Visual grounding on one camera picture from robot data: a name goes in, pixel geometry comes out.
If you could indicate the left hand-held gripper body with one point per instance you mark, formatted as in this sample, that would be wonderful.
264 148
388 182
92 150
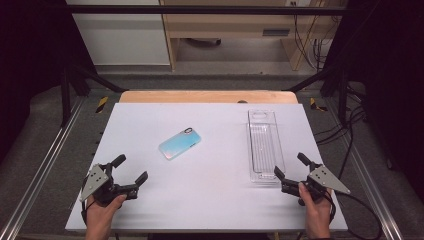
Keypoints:
96 180

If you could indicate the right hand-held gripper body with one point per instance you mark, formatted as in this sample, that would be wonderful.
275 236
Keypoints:
325 180

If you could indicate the clear plastic tray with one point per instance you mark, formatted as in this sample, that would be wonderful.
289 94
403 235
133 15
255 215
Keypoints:
265 146

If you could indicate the light blue phone case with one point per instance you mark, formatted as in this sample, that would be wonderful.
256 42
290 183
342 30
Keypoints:
180 143

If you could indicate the person's right hand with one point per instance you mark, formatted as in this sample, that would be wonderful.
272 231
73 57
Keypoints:
318 213

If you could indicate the person's left hand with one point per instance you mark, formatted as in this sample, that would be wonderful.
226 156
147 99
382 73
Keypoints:
100 215

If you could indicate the yellow black tape strip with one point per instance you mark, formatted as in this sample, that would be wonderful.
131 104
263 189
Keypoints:
315 105
102 104

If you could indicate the wooden table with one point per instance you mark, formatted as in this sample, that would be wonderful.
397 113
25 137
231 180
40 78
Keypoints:
200 96

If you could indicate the white cabinet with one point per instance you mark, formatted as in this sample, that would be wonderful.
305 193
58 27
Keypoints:
126 40

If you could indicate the black curtain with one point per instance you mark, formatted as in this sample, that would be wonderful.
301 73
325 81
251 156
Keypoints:
30 50
390 66

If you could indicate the grey desk label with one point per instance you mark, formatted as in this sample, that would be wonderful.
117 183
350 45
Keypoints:
276 32

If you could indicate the light wooden desk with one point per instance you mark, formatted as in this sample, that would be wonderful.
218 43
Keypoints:
233 23

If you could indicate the aluminium rail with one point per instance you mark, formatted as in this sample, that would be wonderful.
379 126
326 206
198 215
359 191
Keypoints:
43 166
366 180

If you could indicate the black metal frame stand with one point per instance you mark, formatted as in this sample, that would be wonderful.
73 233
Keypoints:
342 96
66 96

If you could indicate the black horizontal frame bar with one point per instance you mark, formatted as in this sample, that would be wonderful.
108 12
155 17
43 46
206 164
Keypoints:
200 10

